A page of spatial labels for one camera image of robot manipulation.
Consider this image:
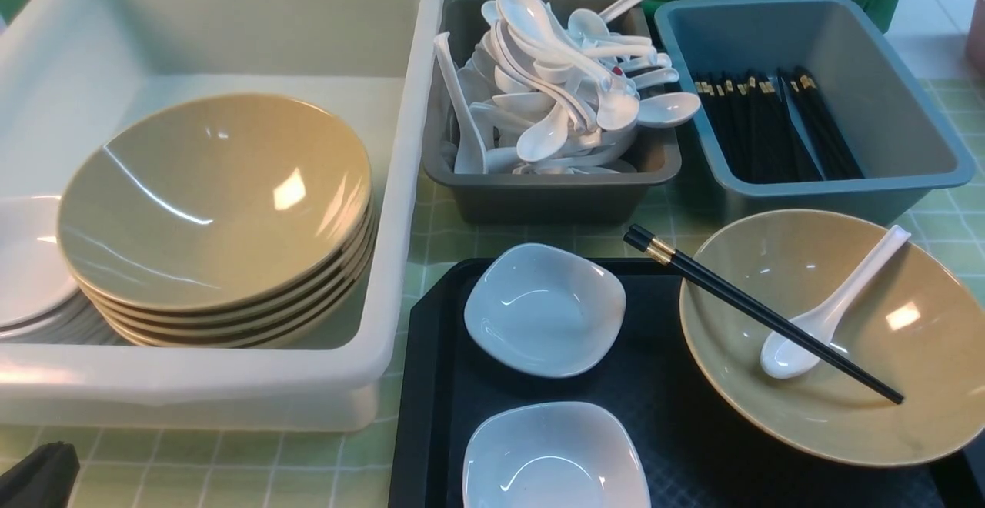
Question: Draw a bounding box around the black chopstick gold band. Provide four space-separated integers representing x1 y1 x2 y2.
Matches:
623 224 904 404

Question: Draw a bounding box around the black plastic serving tray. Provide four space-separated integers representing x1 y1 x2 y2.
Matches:
388 258 983 507

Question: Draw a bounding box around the pile of white spoons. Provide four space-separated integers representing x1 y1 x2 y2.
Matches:
455 0 701 175

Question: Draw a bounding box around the green checkered tablecloth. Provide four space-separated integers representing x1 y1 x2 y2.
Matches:
2 78 983 507

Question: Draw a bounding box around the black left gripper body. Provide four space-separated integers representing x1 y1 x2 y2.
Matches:
1 441 80 507

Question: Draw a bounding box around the stack of white plates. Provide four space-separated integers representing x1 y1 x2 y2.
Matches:
1 196 123 346

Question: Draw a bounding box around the stack of tan bowls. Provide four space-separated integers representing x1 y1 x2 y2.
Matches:
78 199 379 348

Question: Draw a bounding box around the white soup spoon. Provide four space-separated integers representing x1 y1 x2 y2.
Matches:
760 225 911 379

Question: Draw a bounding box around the large white plastic tub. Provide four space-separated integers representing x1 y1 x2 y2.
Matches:
2 0 443 431

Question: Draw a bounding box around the bundle of black chopsticks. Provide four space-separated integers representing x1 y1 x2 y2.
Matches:
692 65 865 185

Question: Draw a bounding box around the white square dish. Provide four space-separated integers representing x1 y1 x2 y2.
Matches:
463 242 627 379
461 402 652 507

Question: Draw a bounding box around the blue plastic chopstick bin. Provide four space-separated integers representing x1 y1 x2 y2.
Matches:
654 0 977 225

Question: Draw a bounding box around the upright white spoon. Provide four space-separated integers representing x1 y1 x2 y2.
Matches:
433 31 489 175

